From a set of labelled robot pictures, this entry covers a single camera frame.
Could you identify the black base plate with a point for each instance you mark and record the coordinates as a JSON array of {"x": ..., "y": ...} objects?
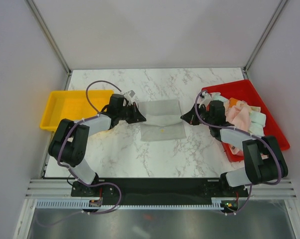
[{"x": 156, "y": 198}]

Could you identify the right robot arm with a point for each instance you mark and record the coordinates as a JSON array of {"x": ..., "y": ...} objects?
[{"x": 264, "y": 162}]

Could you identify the right aluminium frame post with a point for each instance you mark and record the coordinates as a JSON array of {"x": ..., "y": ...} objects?
[{"x": 265, "y": 34}]

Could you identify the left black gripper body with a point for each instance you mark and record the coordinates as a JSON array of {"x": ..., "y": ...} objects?
[{"x": 126, "y": 113}]

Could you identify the aluminium frame post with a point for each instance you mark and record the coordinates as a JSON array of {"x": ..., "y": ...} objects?
[
  {"x": 265, "y": 34},
  {"x": 48, "y": 35}
]

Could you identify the grey towel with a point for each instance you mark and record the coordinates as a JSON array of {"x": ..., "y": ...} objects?
[{"x": 163, "y": 121}]

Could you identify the aluminium frame rail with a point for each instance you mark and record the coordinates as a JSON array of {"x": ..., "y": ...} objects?
[{"x": 204, "y": 187}]

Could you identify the mint green towel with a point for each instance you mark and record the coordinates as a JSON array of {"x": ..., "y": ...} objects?
[{"x": 258, "y": 119}]

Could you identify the red plastic tray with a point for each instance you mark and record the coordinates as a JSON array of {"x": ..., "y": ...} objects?
[{"x": 244, "y": 90}]

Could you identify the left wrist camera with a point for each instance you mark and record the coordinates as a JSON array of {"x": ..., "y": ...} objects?
[{"x": 130, "y": 96}]

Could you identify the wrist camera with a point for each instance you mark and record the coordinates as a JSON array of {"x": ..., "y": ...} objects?
[
  {"x": 130, "y": 96},
  {"x": 205, "y": 99}
]

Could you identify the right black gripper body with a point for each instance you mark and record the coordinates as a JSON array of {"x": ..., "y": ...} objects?
[{"x": 203, "y": 114}]

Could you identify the left aluminium frame post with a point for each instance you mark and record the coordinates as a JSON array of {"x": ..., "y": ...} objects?
[{"x": 48, "y": 35}]

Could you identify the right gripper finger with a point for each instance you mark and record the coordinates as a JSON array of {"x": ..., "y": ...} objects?
[
  {"x": 187, "y": 117},
  {"x": 194, "y": 121}
]

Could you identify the slotted cable duct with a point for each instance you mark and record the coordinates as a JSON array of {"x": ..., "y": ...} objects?
[{"x": 86, "y": 204}]

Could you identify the pink towel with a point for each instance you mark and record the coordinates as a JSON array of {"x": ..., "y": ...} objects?
[{"x": 239, "y": 116}]

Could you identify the yellow plastic tray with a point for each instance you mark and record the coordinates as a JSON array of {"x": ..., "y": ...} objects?
[{"x": 72, "y": 105}]

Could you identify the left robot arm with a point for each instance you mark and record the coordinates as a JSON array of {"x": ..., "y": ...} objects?
[{"x": 69, "y": 142}]

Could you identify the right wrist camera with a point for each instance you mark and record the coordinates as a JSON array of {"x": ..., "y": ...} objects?
[{"x": 205, "y": 99}]

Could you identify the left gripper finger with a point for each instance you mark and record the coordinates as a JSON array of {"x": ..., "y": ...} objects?
[
  {"x": 138, "y": 119},
  {"x": 135, "y": 110}
]

